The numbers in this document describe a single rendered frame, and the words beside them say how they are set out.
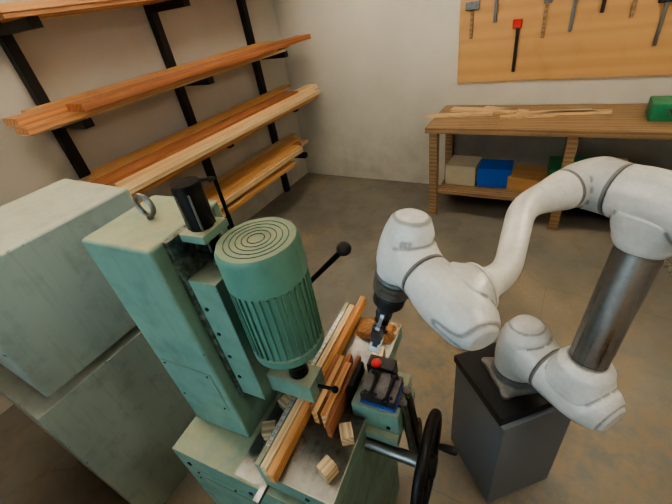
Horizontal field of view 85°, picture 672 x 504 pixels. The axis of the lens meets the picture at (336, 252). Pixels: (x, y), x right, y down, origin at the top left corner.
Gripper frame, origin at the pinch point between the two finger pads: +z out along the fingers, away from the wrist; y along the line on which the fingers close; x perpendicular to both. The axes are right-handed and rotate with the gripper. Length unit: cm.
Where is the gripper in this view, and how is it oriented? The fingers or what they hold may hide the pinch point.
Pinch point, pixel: (376, 342)
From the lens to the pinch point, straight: 100.4
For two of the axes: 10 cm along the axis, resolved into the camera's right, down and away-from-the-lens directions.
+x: 9.1, 3.4, -2.4
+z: -1.0, 7.5, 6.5
